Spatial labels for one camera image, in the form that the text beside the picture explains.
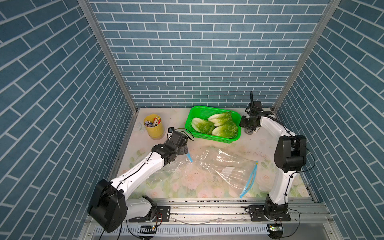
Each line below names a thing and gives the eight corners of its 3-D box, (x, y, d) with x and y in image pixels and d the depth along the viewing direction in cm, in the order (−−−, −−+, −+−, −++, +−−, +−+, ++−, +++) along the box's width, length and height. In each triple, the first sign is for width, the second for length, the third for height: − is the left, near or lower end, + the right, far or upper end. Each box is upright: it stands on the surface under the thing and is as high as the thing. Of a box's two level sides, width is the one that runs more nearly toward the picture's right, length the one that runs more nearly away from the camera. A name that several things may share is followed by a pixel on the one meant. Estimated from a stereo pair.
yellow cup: (146, 142, 103) (140, 129, 92) (150, 127, 111) (145, 114, 100) (164, 142, 103) (160, 129, 92) (167, 127, 111) (164, 114, 100)
